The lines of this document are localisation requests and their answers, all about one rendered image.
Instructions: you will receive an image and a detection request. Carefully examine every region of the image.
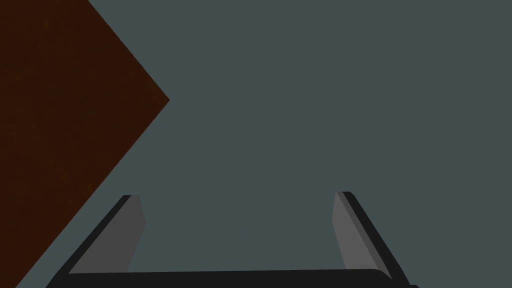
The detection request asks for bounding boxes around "dark brown flat panel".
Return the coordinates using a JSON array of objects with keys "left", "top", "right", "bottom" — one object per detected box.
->
[{"left": 0, "top": 0, "right": 171, "bottom": 288}]

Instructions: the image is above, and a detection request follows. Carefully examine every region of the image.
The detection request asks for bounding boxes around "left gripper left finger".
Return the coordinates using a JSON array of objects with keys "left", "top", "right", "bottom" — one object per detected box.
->
[{"left": 59, "top": 194, "right": 147, "bottom": 277}]

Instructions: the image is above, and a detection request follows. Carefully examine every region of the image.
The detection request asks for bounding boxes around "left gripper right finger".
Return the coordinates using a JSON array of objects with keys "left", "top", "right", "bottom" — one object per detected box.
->
[{"left": 331, "top": 191, "right": 411, "bottom": 286}]

